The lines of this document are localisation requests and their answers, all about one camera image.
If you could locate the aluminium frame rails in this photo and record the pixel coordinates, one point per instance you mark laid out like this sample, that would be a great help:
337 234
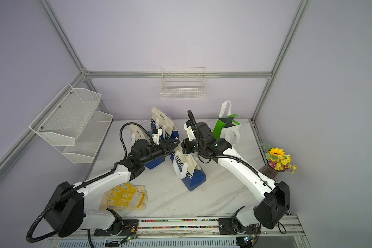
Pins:
74 76

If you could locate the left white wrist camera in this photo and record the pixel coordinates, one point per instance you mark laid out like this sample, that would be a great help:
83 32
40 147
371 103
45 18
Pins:
156 135

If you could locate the sunflower bouquet in vase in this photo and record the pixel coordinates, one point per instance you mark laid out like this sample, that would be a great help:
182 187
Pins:
277 161

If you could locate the front aluminium rail beam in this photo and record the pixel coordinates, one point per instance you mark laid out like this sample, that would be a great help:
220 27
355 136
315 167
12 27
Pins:
197 232

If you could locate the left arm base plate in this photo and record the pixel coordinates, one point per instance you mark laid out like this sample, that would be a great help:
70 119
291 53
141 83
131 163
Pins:
124 228

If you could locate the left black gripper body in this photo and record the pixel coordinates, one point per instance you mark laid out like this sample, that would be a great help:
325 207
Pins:
166 151

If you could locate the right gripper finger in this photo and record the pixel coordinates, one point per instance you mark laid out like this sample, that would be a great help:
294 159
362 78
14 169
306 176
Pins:
185 149
185 141

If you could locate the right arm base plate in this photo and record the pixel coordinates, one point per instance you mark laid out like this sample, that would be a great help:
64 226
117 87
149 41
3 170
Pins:
230 226

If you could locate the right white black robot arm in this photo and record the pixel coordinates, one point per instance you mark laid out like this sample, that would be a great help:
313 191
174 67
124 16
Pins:
273 197

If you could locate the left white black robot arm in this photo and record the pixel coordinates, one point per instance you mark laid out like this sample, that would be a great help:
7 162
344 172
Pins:
67 212

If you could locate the blue beige tote bag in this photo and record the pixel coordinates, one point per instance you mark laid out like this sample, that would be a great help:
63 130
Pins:
160 120
136 134
187 169

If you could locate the white wire wall basket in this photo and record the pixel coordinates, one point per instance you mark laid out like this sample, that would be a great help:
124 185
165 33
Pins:
183 83

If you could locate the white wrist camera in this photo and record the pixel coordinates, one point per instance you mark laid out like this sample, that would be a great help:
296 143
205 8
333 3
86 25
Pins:
189 130
156 135

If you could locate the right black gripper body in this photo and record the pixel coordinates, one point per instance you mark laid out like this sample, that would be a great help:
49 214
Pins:
193 146

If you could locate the white two-tier mesh shelf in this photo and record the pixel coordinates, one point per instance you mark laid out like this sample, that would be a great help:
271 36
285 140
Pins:
73 125

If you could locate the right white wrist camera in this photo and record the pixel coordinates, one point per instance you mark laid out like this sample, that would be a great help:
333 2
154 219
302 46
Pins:
189 130

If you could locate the green white takeout bag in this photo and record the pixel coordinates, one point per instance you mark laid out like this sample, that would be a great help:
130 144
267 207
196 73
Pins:
226 126

